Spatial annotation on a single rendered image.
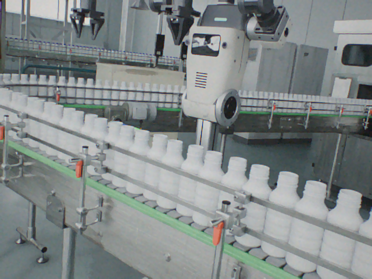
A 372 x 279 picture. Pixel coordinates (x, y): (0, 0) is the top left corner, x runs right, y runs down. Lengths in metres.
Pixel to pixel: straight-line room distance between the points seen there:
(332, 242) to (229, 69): 0.96
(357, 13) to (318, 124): 9.82
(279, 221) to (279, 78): 6.56
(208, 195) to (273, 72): 6.38
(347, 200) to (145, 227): 0.48
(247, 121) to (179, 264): 2.45
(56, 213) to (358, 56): 4.03
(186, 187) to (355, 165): 3.94
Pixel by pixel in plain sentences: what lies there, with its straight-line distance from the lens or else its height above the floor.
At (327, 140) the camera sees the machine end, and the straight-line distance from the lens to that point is 4.95.
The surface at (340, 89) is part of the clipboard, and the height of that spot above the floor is 1.23.
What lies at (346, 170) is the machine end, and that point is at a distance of 4.81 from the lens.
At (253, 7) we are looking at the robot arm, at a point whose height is 1.56.
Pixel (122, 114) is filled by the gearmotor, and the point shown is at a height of 0.96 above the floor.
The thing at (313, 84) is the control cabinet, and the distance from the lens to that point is 7.96.
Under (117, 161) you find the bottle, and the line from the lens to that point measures 1.05.
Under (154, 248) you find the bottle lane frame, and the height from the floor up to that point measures 0.91.
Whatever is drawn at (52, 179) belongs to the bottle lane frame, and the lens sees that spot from 1.29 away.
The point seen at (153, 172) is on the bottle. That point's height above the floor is 1.08.
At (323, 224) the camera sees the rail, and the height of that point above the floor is 1.11.
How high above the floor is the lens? 1.36
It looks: 12 degrees down
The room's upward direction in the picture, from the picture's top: 7 degrees clockwise
